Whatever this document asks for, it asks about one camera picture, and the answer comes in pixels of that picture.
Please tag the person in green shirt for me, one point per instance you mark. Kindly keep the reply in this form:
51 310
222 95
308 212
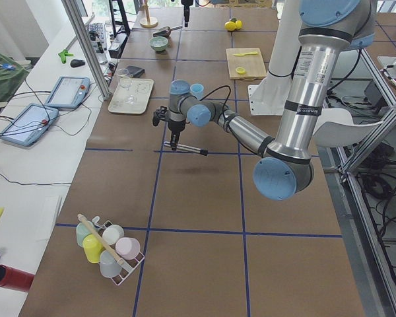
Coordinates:
10 80

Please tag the near blue teach pendant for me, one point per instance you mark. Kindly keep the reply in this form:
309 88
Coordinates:
29 125

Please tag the wooden rack handle rod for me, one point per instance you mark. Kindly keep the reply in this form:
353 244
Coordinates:
84 220

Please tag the blue plastic cup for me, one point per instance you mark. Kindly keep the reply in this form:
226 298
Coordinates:
197 90

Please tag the white wire cup rack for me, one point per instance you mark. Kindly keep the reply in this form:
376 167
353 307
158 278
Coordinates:
129 266

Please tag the white cup in rack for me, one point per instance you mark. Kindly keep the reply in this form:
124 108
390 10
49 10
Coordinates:
112 234

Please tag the cream bear serving tray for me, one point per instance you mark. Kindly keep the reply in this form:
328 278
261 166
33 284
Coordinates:
141 89

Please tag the red cylinder tube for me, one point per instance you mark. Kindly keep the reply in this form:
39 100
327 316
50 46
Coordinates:
15 279

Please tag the green cup in rack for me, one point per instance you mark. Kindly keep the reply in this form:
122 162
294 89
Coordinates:
81 233

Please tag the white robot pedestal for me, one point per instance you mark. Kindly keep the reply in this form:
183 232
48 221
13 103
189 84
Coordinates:
268 97

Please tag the clear wine glass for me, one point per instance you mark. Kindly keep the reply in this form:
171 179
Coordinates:
125 82

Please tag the yellow cup in rack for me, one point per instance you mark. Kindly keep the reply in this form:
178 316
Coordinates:
92 248

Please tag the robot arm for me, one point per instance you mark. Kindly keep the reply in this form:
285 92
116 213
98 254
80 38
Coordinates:
325 29

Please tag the round wooden stand base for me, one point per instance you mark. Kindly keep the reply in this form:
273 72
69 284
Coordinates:
148 21

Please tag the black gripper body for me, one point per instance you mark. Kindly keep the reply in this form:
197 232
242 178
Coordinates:
186 10
176 126

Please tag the pink cup in rack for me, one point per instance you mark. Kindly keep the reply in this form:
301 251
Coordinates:
128 248

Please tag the yellow plastic knife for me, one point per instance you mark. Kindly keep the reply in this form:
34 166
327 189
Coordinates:
245 54

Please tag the yellow lemon half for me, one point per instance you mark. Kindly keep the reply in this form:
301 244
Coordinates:
240 70

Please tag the folded grey cloth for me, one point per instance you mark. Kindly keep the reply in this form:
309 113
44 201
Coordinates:
134 71

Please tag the green plastic clamp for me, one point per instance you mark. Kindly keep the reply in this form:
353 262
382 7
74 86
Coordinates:
63 55

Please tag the bamboo cutting board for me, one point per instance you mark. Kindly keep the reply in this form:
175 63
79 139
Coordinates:
253 64

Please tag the blue teach pendant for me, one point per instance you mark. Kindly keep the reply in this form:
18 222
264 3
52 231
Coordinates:
29 125
68 92

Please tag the far blue teach pendant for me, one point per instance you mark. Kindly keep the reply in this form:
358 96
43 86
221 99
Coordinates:
68 92

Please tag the aluminium frame post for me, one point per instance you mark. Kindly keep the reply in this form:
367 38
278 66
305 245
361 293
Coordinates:
79 28

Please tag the whole yellow lemons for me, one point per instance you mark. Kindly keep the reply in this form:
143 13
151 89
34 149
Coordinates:
233 24

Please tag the green bowl of ice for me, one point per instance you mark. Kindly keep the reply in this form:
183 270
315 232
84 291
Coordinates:
159 43

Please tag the grey cup in rack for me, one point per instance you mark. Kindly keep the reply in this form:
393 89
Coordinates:
109 268

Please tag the black computer mouse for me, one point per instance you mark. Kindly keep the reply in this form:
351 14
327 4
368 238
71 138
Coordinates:
75 63

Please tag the steel ice scoop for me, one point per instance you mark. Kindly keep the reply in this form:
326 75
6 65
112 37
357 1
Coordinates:
166 31

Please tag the steel muddler black tip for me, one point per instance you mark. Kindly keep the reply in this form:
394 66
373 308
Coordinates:
185 148

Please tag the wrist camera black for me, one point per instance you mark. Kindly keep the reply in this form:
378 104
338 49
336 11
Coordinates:
160 115

